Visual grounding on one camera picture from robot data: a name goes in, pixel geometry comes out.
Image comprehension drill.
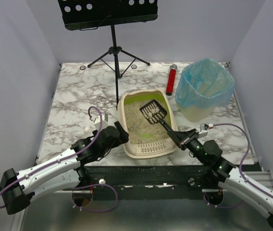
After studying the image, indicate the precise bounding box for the black litter scoop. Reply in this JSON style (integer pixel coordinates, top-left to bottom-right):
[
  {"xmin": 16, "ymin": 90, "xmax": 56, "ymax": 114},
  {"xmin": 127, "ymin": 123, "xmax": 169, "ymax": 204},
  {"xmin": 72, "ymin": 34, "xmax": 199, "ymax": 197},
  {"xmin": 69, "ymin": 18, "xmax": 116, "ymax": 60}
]
[{"xmin": 139, "ymin": 99, "xmax": 173, "ymax": 132}]

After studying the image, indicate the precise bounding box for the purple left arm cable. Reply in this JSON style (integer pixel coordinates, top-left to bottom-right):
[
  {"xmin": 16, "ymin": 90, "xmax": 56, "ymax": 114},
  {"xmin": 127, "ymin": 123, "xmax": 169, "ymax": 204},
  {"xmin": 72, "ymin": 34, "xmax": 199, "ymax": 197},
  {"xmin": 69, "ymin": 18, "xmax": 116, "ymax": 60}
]
[{"xmin": 0, "ymin": 106, "xmax": 103, "ymax": 210}]

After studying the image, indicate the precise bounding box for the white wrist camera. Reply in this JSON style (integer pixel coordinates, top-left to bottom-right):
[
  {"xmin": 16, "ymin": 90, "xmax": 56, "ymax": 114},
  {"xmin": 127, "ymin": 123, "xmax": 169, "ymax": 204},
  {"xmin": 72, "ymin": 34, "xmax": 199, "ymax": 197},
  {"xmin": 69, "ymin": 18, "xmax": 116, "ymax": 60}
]
[
  {"xmin": 94, "ymin": 113, "xmax": 109, "ymax": 130},
  {"xmin": 198, "ymin": 124, "xmax": 213, "ymax": 138}
]

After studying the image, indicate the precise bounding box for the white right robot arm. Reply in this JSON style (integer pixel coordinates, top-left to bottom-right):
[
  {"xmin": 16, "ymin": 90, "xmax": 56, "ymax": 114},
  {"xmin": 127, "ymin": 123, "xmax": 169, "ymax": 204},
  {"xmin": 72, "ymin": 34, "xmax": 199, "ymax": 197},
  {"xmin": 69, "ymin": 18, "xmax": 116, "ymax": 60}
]
[{"xmin": 167, "ymin": 129, "xmax": 273, "ymax": 228}]

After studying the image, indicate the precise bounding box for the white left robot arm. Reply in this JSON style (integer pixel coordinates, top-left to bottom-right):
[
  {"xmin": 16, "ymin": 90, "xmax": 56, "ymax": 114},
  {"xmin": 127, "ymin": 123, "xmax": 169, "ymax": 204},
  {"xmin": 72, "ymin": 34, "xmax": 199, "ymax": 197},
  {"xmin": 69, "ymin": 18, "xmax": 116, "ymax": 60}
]
[{"xmin": 0, "ymin": 121, "xmax": 129, "ymax": 215}]

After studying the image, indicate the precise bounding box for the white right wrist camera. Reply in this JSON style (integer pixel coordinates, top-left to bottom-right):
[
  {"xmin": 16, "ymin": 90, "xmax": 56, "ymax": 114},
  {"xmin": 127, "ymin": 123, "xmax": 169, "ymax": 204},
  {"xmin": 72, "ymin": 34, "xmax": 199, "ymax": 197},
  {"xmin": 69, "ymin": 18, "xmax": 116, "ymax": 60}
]
[{"xmin": 198, "ymin": 124, "xmax": 213, "ymax": 138}]

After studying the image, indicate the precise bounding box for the grey litter clump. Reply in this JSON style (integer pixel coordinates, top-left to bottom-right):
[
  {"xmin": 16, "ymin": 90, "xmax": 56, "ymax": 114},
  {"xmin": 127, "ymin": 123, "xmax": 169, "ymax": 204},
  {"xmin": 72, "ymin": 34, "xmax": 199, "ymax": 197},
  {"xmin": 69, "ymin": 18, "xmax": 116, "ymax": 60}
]
[{"xmin": 145, "ymin": 108, "xmax": 159, "ymax": 118}]

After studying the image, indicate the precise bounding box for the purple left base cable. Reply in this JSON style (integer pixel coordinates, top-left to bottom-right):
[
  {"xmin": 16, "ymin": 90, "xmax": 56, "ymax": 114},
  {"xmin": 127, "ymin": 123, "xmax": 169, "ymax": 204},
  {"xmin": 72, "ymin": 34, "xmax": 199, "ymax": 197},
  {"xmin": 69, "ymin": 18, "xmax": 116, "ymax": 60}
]
[{"xmin": 73, "ymin": 182, "xmax": 119, "ymax": 212}]

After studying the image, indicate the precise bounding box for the black music stand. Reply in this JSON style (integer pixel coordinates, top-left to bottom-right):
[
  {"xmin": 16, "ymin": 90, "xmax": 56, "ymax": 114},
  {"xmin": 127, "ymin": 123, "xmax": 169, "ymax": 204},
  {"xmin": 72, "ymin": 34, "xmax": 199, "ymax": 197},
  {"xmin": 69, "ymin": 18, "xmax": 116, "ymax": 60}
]
[{"xmin": 58, "ymin": 0, "xmax": 158, "ymax": 103}]

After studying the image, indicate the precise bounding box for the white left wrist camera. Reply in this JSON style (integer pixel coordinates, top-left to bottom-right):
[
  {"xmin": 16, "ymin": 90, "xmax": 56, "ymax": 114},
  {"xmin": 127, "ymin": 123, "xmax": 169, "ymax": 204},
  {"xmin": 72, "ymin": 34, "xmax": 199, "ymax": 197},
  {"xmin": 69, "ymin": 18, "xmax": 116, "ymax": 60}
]
[{"xmin": 94, "ymin": 113, "xmax": 109, "ymax": 130}]

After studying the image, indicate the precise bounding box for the bin with blue bag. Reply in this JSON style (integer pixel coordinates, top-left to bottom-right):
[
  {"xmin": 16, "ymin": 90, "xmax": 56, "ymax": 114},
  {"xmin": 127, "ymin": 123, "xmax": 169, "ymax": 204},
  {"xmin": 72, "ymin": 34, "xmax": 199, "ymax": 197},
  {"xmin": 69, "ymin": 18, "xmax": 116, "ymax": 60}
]
[{"xmin": 175, "ymin": 58, "xmax": 235, "ymax": 122}]

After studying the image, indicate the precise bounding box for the beige green litter box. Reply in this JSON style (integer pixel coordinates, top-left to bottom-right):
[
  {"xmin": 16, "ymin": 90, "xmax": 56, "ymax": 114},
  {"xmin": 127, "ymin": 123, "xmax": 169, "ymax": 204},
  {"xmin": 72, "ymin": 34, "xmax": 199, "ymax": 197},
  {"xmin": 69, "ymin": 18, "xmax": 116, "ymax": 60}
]
[{"xmin": 117, "ymin": 89, "xmax": 178, "ymax": 159}]

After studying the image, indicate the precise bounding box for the red microphone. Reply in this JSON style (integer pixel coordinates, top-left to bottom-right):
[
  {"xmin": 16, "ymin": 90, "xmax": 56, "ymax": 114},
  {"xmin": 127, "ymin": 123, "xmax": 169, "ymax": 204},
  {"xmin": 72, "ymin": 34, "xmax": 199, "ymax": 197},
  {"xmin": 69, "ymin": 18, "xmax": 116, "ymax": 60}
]
[{"xmin": 165, "ymin": 64, "xmax": 178, "ymax": 96}]

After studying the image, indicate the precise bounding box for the black mounting base rail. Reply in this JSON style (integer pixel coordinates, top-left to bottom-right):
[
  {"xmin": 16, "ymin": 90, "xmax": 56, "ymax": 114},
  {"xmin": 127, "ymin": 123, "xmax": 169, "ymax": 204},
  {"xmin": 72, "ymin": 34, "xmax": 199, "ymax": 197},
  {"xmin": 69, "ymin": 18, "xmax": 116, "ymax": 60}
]
[{"xmin": 78, "ymin": 165, "xmax": 223, "ymax": 205}]

